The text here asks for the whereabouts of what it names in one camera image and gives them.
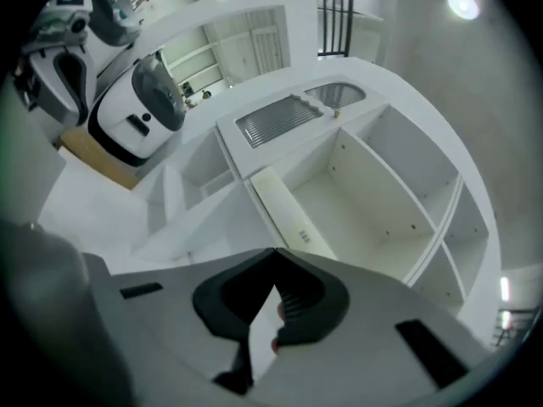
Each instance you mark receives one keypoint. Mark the black window bars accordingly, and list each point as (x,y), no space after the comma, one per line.
(335,15)

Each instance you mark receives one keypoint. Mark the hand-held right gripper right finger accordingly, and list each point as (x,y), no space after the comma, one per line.
(373,337)

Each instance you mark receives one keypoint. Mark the white black robot teal mark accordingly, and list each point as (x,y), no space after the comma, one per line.
(63,79)

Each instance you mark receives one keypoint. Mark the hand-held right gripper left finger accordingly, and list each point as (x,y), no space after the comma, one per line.
(161,312)

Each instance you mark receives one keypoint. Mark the white shelving unit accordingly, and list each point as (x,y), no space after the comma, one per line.
(382,172)

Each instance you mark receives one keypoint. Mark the brown cardboard box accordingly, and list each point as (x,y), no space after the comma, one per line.
(97,155)

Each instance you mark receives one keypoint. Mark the cream yellow box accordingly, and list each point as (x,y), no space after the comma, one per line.
(280,210)

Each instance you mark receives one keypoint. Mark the round ceiling light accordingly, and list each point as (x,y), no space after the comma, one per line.
(463,4)

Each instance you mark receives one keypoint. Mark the white and black robot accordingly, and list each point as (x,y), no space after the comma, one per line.
(123,129)

